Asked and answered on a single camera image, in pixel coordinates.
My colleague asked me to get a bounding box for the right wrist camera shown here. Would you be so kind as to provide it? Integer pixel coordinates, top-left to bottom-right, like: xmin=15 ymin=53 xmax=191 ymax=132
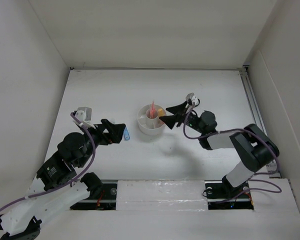
xmin=185 ymin=92 xmax=201 ymax=107

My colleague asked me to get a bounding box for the aluminium rail at right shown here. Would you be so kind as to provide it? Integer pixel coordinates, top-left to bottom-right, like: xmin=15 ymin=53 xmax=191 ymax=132
xmin=239 ymin=65 xmax=282 ymax=179

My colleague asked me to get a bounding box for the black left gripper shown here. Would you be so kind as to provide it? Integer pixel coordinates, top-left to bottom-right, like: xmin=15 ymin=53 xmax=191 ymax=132
xmin=77 ymin=118 xmax=126 ymax=167

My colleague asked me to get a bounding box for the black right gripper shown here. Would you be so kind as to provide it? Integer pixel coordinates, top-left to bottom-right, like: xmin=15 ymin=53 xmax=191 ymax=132
xmin=159 ymin=100 xmax=205 ymax=135

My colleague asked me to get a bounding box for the pink highlighter pen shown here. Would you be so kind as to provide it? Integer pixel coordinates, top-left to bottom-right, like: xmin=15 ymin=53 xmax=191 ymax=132
xmin=149 ymin=101 xmax=156 ymax=119

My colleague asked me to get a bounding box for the orange highlighter marker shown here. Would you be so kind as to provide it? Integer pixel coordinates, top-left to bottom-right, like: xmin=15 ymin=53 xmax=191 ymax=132
xmin=157 ymin=108 xmax=165 ymax=117

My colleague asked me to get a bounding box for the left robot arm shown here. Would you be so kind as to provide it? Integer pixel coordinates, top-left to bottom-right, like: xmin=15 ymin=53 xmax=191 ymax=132
xmin=0 ymin=119 xmax=126 ymax=240

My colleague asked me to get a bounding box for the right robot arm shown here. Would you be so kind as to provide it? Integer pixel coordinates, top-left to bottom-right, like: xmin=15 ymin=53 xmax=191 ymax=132
xmin=159 ymin=100 xmax=280 ymax=199

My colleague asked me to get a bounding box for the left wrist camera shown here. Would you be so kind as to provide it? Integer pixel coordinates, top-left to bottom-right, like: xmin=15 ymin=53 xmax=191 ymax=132
xmin=70 ymin=107 xmax=94 ymax=128

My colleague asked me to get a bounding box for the front mounting rail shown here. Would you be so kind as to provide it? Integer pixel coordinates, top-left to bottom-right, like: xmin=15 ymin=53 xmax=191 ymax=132
xmin=70 ymin=180 xmax=254 ymax=212

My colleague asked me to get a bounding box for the white round divided organizer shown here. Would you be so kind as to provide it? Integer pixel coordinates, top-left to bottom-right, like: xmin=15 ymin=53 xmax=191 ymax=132
xmin=137 ymin=104 xmax=167 ymax=136

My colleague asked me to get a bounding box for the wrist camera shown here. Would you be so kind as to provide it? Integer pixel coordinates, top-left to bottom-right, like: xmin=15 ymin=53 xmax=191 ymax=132
xmin=185 ymin=92 xmax=201 ymax=107
xmin=70 ymin=107 xmax=94 ymax=128

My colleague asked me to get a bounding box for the blue correction tape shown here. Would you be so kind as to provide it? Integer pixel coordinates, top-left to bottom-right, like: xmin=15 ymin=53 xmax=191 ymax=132
xmin=123 ymin=127 xmax=131 ymax=141

